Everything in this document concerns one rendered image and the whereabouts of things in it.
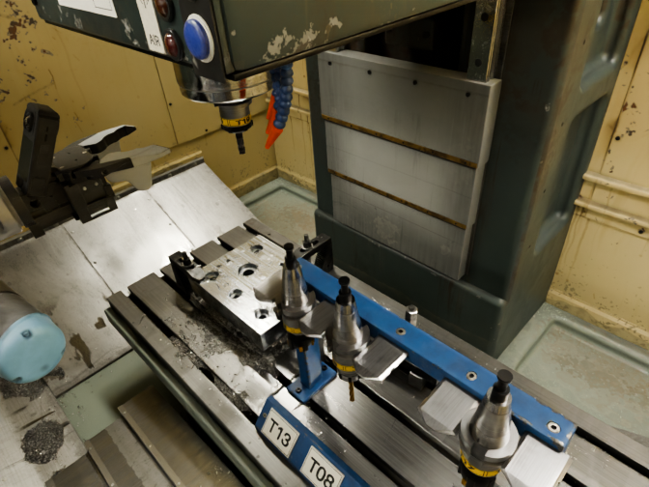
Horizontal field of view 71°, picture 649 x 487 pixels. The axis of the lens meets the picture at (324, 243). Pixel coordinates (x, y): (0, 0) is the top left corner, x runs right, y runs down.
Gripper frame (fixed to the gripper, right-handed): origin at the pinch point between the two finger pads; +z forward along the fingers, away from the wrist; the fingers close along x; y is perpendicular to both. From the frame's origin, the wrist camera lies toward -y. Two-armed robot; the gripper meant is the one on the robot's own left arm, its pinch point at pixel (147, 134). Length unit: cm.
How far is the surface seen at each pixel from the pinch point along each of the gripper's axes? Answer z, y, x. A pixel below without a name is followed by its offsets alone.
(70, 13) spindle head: -4.4, -17.8, 2.5
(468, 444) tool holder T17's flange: 5, 23, 55
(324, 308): 8.5, 24.3, 27.2
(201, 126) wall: 54, 47, -103
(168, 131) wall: 40, 44, -102
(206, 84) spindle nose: 9.1, -5.7, 4.7
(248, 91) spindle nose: 14.1, -3.8, 7.6
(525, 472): 7, 24, 61
